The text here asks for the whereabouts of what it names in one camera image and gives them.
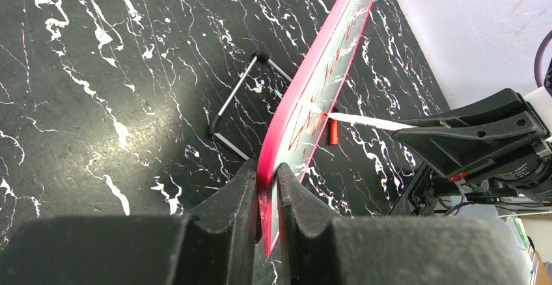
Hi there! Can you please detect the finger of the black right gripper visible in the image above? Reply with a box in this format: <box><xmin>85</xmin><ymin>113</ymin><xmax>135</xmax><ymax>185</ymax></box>
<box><xmin>391</xmin><ymin>88</ymin><xmax>548</xmax><ymax>178</ymax></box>

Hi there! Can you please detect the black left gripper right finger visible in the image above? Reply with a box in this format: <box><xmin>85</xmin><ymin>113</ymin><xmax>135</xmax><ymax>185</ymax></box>
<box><xmin>275</xmin><ymin>163</ymin><xmax>524</xmax><ymax>284</ymax></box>

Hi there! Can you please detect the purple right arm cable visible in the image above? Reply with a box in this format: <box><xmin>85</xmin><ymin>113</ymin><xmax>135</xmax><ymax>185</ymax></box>
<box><xmin>534</xmin><ymin>29</ymin><xmax>552</xmax><ymax>88</ymax></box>

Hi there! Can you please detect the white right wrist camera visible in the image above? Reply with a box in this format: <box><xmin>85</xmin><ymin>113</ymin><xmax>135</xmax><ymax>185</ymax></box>
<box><xmin>523</xmin><ymin>87</ymin><xmax>551</xmax><ymax>143</ymax></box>

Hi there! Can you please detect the pink framed whiteboard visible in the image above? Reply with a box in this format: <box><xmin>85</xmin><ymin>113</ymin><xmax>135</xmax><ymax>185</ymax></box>
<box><xmin>256</xmin><ymin>0</ymin><xmax>374</xmax><ymax>255</ymax></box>

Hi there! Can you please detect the red white marker pen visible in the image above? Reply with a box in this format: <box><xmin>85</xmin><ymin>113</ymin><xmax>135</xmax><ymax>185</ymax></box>
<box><xmin>325</xmin><ymin>113</ymin><xmax>415</xmax><ymax>131</ymax></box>

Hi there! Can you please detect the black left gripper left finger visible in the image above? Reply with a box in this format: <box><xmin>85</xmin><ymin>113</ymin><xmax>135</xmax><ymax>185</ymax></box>
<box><xmin>1</xmin><ymin>159</ymin><xmax>257</xmax><ymax>284</ymax></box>

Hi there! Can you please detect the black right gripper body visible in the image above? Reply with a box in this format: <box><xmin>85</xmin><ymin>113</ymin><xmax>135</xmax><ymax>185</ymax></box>
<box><xmin>449</xmin><ymin>141</ymin><xmax>551</xmax><ymax>204</ymax></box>

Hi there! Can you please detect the metal whiteboard stand wire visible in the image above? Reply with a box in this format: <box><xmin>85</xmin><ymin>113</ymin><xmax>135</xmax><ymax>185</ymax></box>
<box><xmin>208</xmin><ymin>51</ymin><xmax>294</xmax><ymax>161</ymax></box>

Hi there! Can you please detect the red marker cap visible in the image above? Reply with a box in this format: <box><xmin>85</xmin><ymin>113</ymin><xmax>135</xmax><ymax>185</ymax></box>
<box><xmin>329</xmin><ymin>119</ymin><xmax>339</xmax><ymax>145</ymax></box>

